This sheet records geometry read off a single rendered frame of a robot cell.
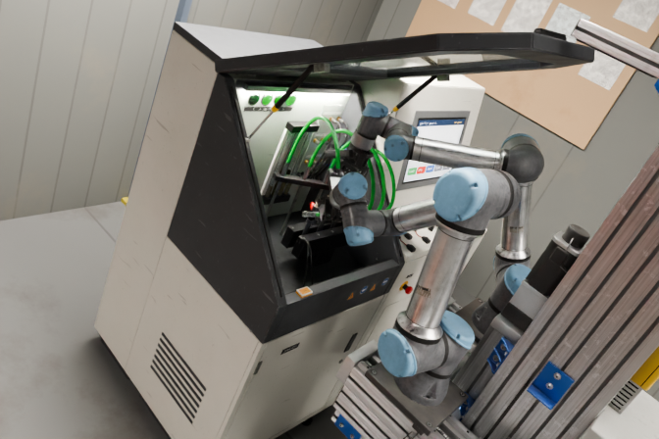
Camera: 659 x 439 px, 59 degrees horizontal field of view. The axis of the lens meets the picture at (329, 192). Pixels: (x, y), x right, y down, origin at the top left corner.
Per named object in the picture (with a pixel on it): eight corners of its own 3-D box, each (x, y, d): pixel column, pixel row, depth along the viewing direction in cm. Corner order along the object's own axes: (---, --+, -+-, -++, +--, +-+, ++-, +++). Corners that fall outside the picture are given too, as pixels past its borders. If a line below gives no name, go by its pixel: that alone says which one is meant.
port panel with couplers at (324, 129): (302, 175, 238) (329, 109, 225) (296, 170, 240) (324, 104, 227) (323, 172, 248) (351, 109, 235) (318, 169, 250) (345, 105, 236)
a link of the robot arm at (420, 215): (535, 165, 138) (390, 205, 175) (509, 164, 131) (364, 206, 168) (544, 213, 136) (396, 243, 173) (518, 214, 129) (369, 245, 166)
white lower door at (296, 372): (209, 474, 216) (268, 344, 187) (205, 469, 217) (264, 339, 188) (324, 408, 265) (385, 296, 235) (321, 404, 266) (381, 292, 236)
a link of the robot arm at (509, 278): (490, 308, 188) (511, 276, 182) (487, 285, 200) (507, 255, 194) (525, 323, 188) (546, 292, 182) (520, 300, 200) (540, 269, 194)
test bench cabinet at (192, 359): (194, 494, 219) (261, 345, 185) (120, 382, 248) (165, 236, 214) (319, 418, 272) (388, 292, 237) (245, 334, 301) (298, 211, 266)
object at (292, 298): (271, 341, 188) (287, 304, 181) (263, 331, 190) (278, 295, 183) (382, 295, 234) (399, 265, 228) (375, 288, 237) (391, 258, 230)
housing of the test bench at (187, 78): (121, 382, 248) (222, 57, 183) (90, 337, 262) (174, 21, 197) (333, 301, 353) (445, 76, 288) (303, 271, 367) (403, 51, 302)
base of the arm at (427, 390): (453, 392, 162) (470, 366, 157) (427, 415, 150) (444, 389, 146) (412, 355, 168) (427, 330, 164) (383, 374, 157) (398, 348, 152)
